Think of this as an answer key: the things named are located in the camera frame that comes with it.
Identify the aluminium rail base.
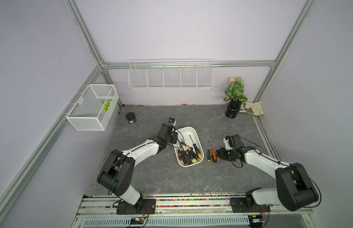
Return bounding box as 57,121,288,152
72,192,321,228

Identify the black orange screwdriver in box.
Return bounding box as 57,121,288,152
177,139,189,166

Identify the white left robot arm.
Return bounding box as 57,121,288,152
97,118,178,207

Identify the white wire basket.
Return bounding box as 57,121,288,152
66,84,119,131

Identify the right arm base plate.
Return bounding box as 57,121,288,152
229,197,271,214

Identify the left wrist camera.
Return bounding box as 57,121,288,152
169,118,176,125

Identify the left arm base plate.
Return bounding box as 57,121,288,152
116,199,156,215

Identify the short black yellow screwdriver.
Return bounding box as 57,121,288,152
183,143,201,161

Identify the black glossy plant pot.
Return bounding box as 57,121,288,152
225,100,242,119

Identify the green artificial plant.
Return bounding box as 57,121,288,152
224,77,248,102

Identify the small black jar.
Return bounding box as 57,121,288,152
126,112,137,124

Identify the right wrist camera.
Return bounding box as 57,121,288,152
223,138,232,150

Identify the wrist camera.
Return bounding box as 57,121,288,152
169,118,176,125
223,138,232,150

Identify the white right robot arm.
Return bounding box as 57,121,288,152
215,135,322,211

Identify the cream work glove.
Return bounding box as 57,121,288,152
239,101,264,116

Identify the long white wire shelf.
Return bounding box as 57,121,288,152
128,60,214,90

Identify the white plastic storage box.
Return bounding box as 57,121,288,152
173,126,207,168

